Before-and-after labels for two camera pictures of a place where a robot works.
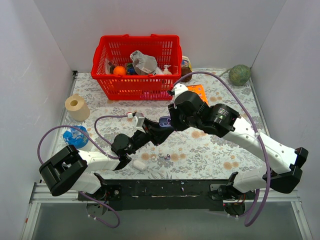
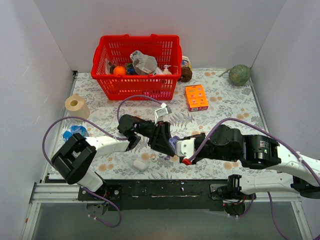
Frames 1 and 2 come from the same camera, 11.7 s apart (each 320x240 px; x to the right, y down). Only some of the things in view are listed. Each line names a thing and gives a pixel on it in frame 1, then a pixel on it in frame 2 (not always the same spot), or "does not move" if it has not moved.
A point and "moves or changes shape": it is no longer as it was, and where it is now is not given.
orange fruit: (119, 70) does not move
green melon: (239, 75) does not move
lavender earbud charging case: (165, 121) moves or changes shape
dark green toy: (130, 69) does not move
